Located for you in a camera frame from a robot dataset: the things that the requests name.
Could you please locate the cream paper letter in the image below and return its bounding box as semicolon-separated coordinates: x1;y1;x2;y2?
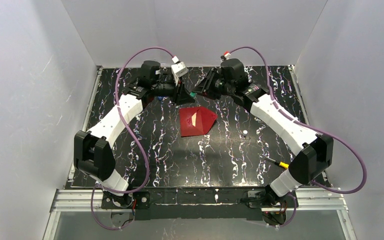
191;111;198;127

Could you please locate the red paper envelope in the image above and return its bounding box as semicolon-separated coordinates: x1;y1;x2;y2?
179;106;218;137

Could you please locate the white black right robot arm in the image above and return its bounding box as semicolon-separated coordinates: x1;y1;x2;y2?
192;58;334;200

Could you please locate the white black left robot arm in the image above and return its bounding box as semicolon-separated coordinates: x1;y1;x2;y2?
73;58;195;196

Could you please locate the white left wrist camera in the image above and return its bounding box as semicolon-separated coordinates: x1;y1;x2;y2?
171;61;188;86

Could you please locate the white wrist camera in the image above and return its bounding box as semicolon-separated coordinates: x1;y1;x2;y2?
171;61;188;86
220;51;232;63

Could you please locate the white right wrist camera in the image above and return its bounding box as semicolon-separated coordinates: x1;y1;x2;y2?
220;51;232;63

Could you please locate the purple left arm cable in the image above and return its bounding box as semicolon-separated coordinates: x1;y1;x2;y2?
90;46;180;231

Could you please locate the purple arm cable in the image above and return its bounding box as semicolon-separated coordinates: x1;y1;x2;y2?
90;46;180;231
223;46;368;228

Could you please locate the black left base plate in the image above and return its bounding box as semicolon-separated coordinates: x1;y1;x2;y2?
101;191;151;210

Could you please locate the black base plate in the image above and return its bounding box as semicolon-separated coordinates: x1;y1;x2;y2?
241;189;299;208
101;191;151;210

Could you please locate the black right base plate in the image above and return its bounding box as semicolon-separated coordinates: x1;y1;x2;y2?
241;189;299;208

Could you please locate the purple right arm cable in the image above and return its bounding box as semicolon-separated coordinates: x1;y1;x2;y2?
223;46;368;228

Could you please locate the aluminium front rail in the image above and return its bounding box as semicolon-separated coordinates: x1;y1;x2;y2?
50;187;348;212

